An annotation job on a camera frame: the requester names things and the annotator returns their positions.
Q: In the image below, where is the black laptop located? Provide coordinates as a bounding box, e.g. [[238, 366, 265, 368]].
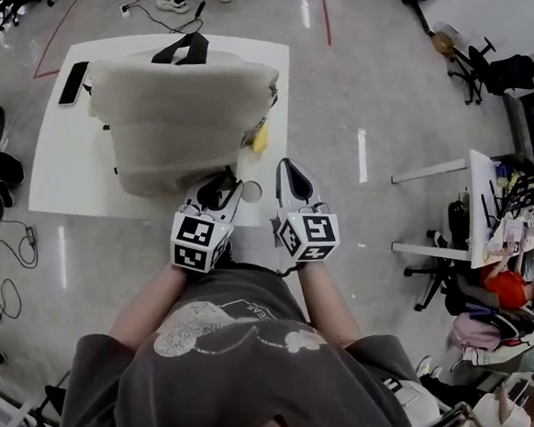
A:
[[497, 168, 534, 218]]

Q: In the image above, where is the black office chair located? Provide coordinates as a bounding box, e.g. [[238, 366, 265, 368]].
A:
[[445, 32, 534, 107], [400, 225, 487, 313]]

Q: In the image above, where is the black smartphone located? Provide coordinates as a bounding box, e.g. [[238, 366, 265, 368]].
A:
[[54, 60, 94, 107]]

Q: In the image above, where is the black floor cable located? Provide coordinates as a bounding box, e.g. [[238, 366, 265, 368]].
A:
[[0, 216, 44, 322]]

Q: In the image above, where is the black cable with plug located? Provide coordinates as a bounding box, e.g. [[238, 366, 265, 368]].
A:
[[118, 0, 210, 39]]

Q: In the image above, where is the white desk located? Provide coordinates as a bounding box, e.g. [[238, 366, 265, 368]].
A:
[[384, 145, 520, 276]]

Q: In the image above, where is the pink bag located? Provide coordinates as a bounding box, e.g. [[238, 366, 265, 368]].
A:
[[447, 309, 505, 363]]

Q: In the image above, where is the beige backpack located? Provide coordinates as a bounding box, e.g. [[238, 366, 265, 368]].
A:
[[81, 25, 290, 203]]

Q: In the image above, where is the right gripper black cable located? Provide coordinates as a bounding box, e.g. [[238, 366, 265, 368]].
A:
[[275, 260, 307, 278]]

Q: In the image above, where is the person's left forearm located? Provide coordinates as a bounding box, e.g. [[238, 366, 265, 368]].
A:
[[104, 262, 200, 354]]

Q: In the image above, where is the white and black jacket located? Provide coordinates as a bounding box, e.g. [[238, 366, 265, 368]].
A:
[[458, 304, 534, 368]]

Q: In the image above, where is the grey printed shirt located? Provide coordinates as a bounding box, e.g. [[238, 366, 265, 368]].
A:
[[46, 246, 441, 427]]

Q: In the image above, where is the yellow plush pendant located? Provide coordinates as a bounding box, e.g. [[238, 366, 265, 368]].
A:
[[248, 122, 273, 154]]

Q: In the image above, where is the white table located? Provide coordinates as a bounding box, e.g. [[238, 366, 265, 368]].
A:
[[15, 22, 305, 246]]

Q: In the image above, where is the metal chair frame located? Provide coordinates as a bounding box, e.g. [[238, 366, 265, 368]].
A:
[[428, 400, 485, 427]]

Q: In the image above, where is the brown instrument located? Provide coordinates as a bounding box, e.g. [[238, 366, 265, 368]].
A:
[[430, 20, 461, 61]]

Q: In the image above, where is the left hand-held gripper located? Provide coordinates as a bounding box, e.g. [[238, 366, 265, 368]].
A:
[[163, 170, 253, 276]]

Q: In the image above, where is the person's right forearm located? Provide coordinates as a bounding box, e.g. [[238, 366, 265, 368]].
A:
[[295, 256, 364, 352]]

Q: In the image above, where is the white waist bag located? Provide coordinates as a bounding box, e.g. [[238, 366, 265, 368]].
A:
[[393, 378, 442, 427]]

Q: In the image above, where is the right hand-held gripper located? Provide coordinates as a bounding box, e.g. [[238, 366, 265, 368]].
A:
[[264, 154, 343, 264]]

